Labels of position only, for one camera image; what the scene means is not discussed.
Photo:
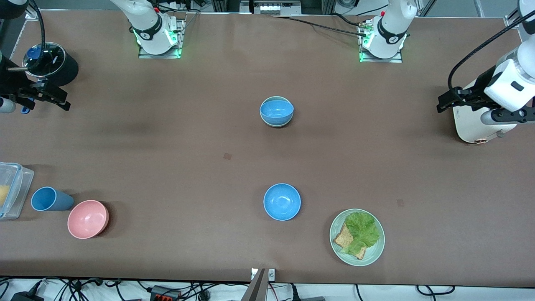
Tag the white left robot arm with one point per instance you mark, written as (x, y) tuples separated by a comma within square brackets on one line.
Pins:
[(391, 33)]

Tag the orange black power box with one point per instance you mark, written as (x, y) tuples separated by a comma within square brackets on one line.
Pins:
[(165, 293)]

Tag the metal camera pole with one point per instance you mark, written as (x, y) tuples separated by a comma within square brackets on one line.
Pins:
[(256, 288)]

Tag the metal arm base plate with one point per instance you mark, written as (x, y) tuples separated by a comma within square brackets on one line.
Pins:
[(181, 39), (397, 59)]

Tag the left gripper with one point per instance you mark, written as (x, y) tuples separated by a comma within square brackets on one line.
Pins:
[(480, 84)]

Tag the white toaster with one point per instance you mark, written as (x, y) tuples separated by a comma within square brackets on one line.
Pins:
[(468, 129)]

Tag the green lettuce leaf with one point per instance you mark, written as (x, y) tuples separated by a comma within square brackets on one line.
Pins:
[(363, 230)]

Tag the green plate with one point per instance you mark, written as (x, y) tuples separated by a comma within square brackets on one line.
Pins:
[(376, 251)]

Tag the brown bread slice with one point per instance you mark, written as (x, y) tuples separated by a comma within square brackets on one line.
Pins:
[(343, 239)]

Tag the grey control box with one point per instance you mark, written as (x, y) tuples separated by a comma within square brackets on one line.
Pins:
[(271, 6)]

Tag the blue bowl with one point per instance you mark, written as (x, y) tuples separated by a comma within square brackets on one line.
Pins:
[(276, 112), (282, 202)]

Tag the black power adapter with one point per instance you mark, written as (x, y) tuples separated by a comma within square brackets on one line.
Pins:
[(27, 297)]

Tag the clear plastic container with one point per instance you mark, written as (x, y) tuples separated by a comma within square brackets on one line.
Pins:
[(19, 188)]

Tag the blue cup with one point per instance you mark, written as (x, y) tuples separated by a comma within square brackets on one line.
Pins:
[(50, 199)]

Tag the yellow food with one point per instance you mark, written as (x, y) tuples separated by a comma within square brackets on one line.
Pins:
[(3, 196)]

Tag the green bowl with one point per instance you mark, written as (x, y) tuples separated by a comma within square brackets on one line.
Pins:
[(277, 126)]

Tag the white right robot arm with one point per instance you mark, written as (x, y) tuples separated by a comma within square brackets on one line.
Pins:
[(148, 25)]

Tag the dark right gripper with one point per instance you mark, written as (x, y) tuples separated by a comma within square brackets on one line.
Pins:
[(11, 83)]

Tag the pink bowl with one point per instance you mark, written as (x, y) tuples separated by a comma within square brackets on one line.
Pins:
[(87, 219)]

